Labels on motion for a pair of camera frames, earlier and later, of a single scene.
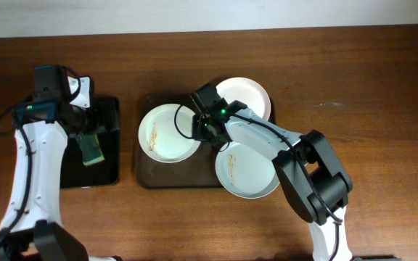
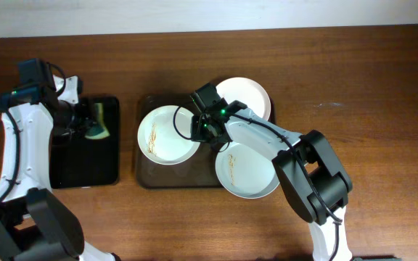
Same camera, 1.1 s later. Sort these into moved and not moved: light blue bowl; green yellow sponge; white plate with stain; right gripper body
Moved: green yellow sponge
Not moved: right gripper body; light blue bowl; white plate with stain
